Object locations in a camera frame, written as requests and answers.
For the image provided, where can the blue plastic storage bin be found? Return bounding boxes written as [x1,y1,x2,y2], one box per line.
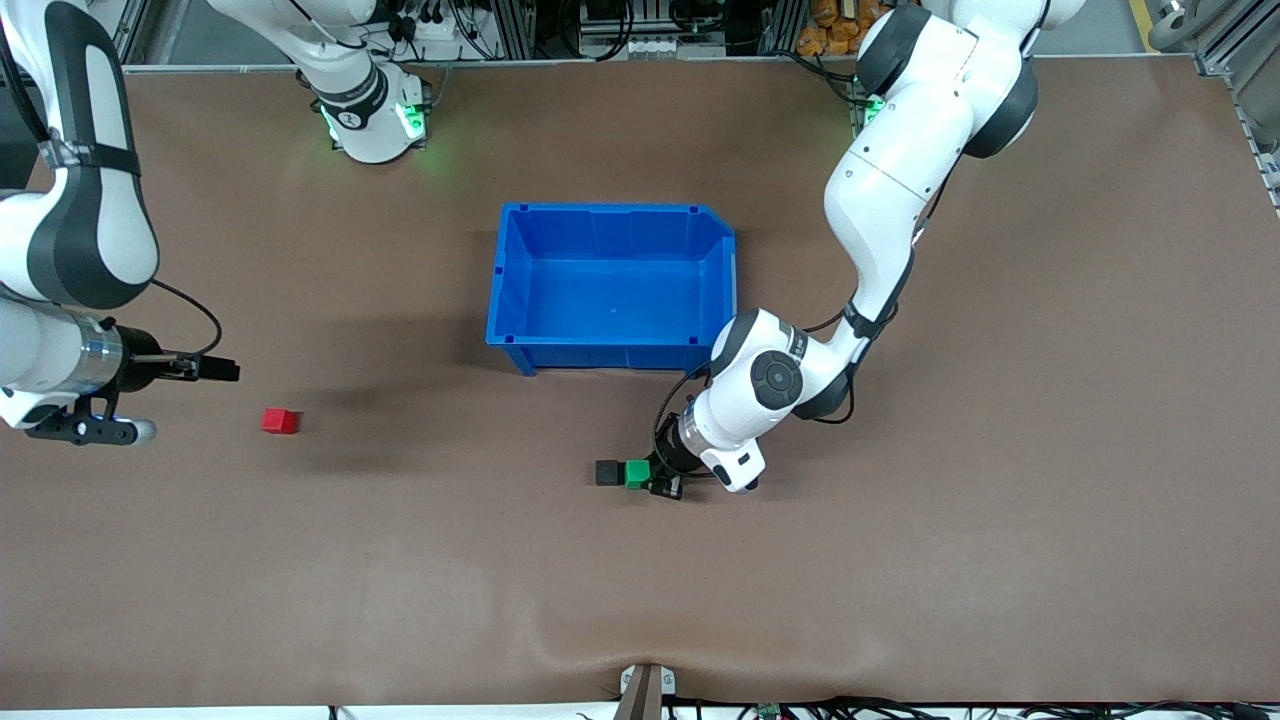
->
[485,203,741,379]

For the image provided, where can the large table mat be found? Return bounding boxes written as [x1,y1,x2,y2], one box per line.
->
[0,55,1280,709]

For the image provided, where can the white power strip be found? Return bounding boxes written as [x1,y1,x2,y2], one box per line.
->
[400,8,471,46]

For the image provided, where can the white terminal block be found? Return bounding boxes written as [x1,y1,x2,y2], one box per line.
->
[622,35,726,58]

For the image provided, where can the orange snack bag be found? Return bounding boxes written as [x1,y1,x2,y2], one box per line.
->
[797,0,886,57]

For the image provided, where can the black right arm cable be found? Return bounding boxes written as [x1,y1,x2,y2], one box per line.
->
[150,278,224,358]

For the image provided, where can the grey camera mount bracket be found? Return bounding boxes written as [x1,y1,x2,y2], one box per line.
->
[615,663,677,720]

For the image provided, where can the grey metal frame post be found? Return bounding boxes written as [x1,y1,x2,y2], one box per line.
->
[485,0,536,61]
[757,0,806,56]

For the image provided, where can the aluminium frame rail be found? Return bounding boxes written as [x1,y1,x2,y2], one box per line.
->
[1150,0,1280,211]

